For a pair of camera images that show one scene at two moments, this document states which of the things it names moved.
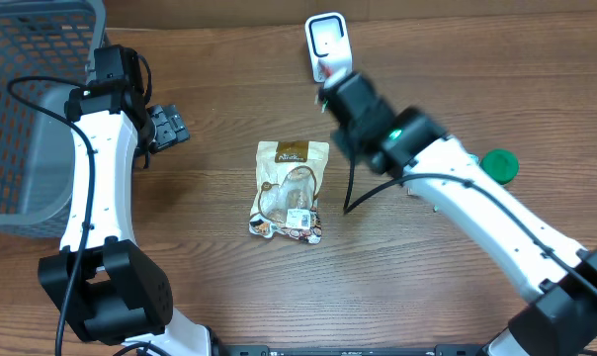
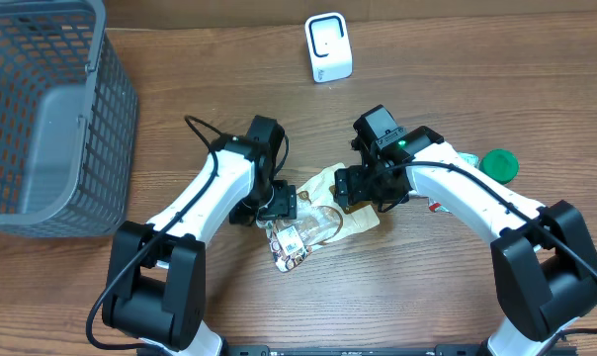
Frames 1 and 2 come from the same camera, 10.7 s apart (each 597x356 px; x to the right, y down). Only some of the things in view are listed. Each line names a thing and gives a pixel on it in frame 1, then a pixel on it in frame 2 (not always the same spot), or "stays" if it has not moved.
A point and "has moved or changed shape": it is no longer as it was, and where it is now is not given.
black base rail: [440, 350] stays
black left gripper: [169, 128] → [280, 202]
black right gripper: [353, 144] → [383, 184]
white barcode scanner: [329, 46] stays
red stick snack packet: [326, 70] has moved or changed shape
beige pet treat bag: [290, 178] → [319, 220]
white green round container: [500, 164] stays
